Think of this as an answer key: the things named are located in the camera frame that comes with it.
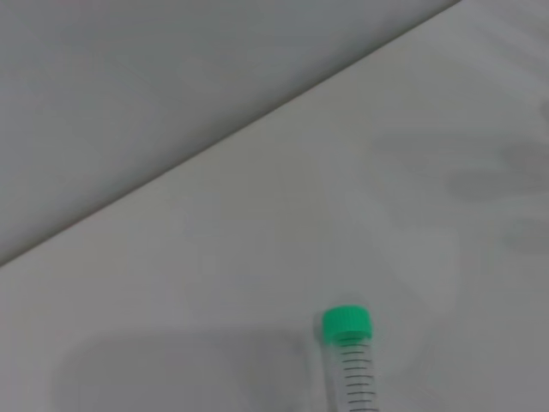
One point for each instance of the green-capped clear test tube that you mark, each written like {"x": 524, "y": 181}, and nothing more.
{"x": 347, "y": 322}

